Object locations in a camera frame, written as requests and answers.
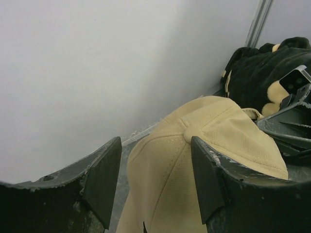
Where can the black floral plush blanket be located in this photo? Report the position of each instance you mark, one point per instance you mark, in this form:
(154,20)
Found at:
(251,77)

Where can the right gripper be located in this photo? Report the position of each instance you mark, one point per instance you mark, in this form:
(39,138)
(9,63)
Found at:
(291,127)

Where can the right corner aluminium post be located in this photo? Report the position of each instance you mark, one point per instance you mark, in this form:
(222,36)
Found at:
(258,22)

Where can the tan sport cap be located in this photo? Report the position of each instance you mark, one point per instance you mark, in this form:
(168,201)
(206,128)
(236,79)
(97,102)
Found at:
(162,194)

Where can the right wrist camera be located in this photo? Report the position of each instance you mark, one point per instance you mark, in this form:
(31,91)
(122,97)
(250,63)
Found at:
(295,79)

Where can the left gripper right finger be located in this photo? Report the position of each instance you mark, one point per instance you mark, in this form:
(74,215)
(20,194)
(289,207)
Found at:
(236,199)

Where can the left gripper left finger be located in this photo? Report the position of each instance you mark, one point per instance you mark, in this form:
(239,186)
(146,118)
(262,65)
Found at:
(76,199)

